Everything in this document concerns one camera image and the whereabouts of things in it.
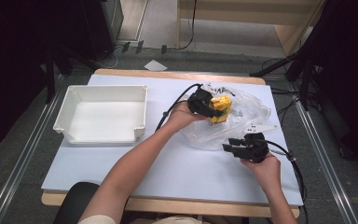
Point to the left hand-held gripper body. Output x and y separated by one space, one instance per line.
199 101

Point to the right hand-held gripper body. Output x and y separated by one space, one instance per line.
256 147

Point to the yellow snack box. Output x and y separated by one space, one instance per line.
223 107

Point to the clear smiley plastic bag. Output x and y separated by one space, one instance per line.
248 118

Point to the person's left hand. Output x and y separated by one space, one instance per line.
181 116

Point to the person's right hand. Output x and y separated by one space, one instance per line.
265 172

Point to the pale blue table board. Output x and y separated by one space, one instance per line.
183 174

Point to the white paper sheet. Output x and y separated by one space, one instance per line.
155 65

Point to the black tripod stand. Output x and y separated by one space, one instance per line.
304 81

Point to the wooden table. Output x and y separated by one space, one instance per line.
167 209

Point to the white plastic bin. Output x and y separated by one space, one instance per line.
105 119

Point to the light wooden shelf unit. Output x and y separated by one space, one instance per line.
245 15

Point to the black cabinet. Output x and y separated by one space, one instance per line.
104 28

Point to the person's beige clothing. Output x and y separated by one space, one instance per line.
98 220

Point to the black chair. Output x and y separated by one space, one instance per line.
76 200

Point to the metal floor rail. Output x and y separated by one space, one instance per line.
21 161
326 165

